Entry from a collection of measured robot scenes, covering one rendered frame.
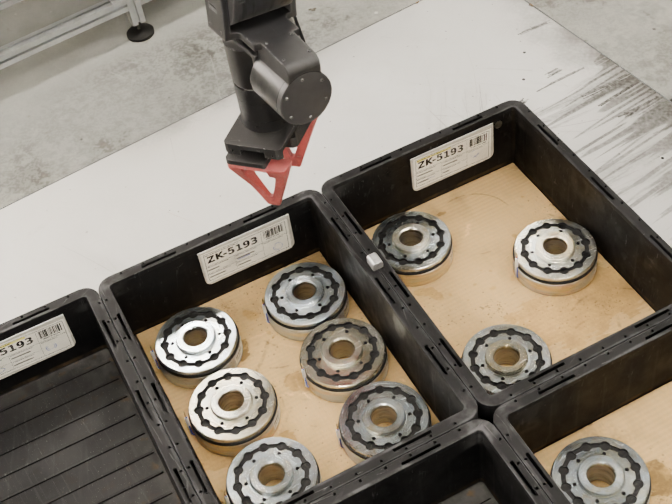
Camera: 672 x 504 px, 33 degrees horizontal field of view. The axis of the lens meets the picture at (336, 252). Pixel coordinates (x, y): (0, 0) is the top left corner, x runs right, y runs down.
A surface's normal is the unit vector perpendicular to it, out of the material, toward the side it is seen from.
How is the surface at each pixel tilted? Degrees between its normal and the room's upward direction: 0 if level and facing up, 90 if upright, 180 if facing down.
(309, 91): 88
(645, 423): 0
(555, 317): 0
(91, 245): 0
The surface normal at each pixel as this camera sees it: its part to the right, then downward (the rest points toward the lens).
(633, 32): -0.11, -0.66
